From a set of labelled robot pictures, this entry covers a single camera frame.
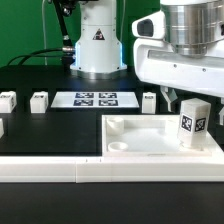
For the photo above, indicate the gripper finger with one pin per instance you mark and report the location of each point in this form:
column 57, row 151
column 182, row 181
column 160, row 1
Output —
column 221, row 113

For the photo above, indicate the white block at left edge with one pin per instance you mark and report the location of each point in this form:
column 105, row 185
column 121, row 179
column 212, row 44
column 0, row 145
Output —
column 1, row 128

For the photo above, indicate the white square table top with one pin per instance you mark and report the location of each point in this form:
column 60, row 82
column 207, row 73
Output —
column 148, row 135

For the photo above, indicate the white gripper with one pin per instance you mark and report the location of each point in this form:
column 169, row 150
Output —
column 156, row 63

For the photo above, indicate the white marker plate with tags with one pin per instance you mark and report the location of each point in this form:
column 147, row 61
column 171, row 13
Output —
column 95, row 100

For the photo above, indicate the white L-shaped obstacle fence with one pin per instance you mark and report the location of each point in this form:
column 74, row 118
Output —
column 112, row 169

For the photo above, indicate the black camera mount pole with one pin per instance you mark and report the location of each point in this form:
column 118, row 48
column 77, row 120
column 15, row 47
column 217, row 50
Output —
column 64, row 8

